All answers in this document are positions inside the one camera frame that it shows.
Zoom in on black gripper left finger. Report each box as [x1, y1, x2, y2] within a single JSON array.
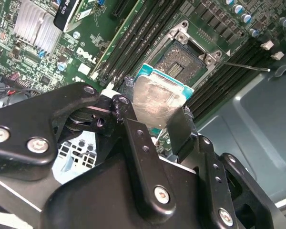
[[0, 76, 177, 224]]

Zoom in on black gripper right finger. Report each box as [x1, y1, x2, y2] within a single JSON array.
[[166, 107, 284, 229]]

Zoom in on thin wire locking lever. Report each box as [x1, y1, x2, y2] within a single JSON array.
[[215, 61, 271, 72]]

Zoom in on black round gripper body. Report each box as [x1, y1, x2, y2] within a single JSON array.
[[41, 152, 214, 229]]

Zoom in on silver topped CPU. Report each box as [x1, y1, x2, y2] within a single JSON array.
[[133, 63, 195, 131]]

